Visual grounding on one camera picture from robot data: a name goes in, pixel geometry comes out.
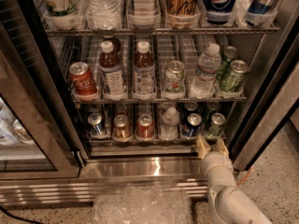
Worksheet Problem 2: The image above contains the glass fridge door left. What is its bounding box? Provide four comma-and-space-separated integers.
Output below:
0, 26, 79, 180

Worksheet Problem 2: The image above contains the orange cable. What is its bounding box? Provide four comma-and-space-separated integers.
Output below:
235, 166, 252, 187

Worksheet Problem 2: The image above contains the water bottle middle shelf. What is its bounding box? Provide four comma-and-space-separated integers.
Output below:
190, 43, 221, 99

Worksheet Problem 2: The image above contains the middle wire shelf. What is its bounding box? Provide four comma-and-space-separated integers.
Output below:
73, 96, 247, 104

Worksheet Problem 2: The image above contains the water bottle top shelf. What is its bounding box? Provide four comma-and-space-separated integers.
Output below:
85, 0, 121, 30

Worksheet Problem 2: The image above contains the stainless steel fridge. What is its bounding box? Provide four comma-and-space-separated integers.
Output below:
0, 0, 299, 206

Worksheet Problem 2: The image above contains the small water bottle bottom shelf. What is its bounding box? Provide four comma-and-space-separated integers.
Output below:
160, 106, 179, 140

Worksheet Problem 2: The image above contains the brown tea bottle left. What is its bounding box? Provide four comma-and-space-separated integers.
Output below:
99, 41, 126, 101

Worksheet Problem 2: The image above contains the green can bottom shelf front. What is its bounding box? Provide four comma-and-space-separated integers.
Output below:
206, 113, 226, 137

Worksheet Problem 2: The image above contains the orange can bottom shelf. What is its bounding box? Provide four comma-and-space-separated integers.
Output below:
113, 115, 131, 139

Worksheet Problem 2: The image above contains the bottom wire shelf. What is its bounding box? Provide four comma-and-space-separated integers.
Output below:
88, 136, 197, 147

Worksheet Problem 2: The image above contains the clear plastic bag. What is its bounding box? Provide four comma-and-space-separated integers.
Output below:
89, 186, 192, 224

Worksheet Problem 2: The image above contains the white green soda can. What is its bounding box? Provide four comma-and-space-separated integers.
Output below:
164, 61, 185, 93

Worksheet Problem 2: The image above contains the green can middle shelf front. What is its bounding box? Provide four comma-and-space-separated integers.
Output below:
219, 60, 249, 93

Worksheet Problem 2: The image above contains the red Coca-Cola can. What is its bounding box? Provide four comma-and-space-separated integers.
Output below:
69, 62, 97, 95

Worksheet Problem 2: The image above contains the steel fridge door right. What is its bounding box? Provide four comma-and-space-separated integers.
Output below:
230, 13, 299, 172

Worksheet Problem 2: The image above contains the blue Pepsi can rear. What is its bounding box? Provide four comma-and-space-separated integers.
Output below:
180, 102, 198, 122

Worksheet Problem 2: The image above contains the brown tea bottle right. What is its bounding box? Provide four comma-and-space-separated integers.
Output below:
133, 41, 155, 97

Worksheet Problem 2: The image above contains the blue silver can bottom shelf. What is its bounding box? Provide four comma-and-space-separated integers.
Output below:
88, 113, 107, 137

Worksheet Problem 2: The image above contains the blue Pepsi can front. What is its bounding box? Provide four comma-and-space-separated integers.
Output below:
182, 113, 202, 137

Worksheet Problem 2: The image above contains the brown tea bottle rear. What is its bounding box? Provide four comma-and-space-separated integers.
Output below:
104, 35, 122, 56

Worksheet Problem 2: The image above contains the black cable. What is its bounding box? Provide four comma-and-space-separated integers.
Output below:
0, 205, 43, 224

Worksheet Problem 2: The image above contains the blue pepsi can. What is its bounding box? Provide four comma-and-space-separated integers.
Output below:
180, 102, 198, 122
182, 113, 202, 137

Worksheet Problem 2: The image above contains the top wire shelf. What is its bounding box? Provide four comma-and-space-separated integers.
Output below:
45, 24, 280, 36

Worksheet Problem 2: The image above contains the red can bottom shelf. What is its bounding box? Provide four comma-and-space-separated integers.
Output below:
137, 114, 154, 138

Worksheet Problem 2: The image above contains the Pepsi can top shelf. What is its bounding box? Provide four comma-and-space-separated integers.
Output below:
202, 0, 235, 24

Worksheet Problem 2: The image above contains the green can bottom shelf rear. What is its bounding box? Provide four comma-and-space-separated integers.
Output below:
203, 102, 221, 122

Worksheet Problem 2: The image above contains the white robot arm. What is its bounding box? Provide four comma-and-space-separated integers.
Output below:
196, 135, 272, 224

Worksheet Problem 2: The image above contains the wire shelf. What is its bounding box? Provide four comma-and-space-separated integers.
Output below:
73, 96, 247, 104
45, 24, 280, 36
88, 136, 197, 147

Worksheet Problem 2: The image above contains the green can shelf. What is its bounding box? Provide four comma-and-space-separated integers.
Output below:
206, 113, 226, 137
203, 102, 221, 122
216, 46, 239, 81
219, 60, 249, 93

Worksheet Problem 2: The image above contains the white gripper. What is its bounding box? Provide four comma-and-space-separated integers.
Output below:
196, 135, 233, 174

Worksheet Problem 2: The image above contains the green can middle shelf rear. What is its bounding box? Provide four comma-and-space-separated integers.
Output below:
216, 46, 239, 81

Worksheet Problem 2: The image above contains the brown tea bottle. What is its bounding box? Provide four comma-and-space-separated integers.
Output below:
133, 41, 155, 97
104, 35, 122, 56
99, 41, 126, 101

